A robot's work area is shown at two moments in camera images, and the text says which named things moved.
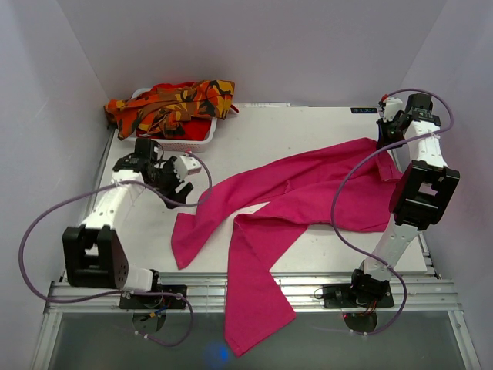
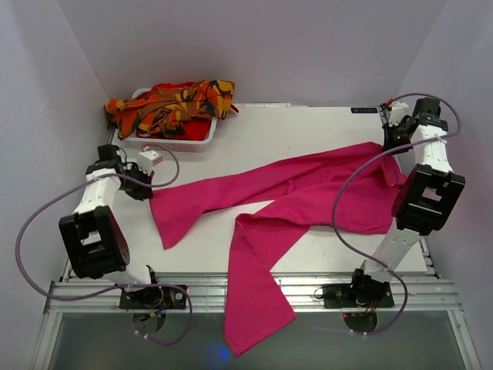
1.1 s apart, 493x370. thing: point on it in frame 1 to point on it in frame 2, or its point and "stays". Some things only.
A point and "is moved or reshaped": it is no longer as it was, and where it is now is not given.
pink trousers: x=346 y=186 is moved or reshaped
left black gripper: x=182 y=196 to x=144 y=193
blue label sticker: x=364 y=110 stays
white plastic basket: x=179 y=146 stays
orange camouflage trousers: x=168 y=111 stays
